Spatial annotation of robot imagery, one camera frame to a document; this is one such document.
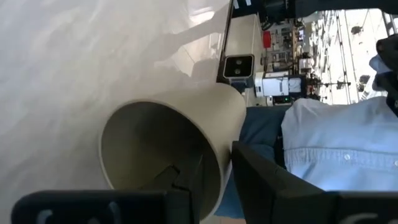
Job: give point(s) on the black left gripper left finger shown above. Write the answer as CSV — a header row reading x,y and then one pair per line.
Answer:
x,y
93,207

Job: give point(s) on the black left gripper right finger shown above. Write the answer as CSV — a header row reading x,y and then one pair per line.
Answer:
x,y
295,205

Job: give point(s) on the red object on shelf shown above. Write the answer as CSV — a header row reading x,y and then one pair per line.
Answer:
x,y
266,39

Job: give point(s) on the person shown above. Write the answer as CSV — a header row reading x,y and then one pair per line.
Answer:
x,y
335,130

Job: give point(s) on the white box-shaped device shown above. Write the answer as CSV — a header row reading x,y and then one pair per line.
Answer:
x,y
275,86

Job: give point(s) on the beige cabinet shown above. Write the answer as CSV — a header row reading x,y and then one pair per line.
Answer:
x,y
244,35

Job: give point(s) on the black two-lens camera box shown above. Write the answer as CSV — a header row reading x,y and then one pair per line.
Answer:
x,y
238,66

